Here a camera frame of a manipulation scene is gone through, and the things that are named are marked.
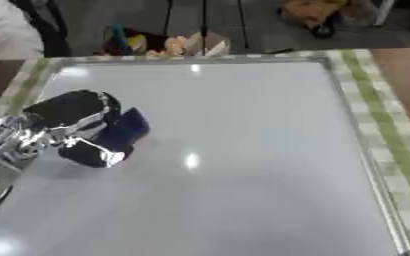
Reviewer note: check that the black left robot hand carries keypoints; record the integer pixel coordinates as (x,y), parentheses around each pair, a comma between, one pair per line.
(68,108)

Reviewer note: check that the blue whiteboard brush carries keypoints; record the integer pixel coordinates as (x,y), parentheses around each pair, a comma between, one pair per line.
(128,128)

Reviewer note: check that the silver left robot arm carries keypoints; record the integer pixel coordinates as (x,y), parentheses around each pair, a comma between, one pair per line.
(7,143)

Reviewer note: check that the person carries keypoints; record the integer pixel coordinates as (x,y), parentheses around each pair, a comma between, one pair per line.
(7,28)

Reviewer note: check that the open box of toys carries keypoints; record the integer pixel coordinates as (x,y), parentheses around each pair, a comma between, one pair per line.
(165,43)

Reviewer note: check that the black tripod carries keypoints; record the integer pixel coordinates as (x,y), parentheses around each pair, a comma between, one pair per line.
(204,23)

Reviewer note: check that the orange wheeled cart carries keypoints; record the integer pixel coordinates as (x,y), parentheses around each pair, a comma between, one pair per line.
(316,15)

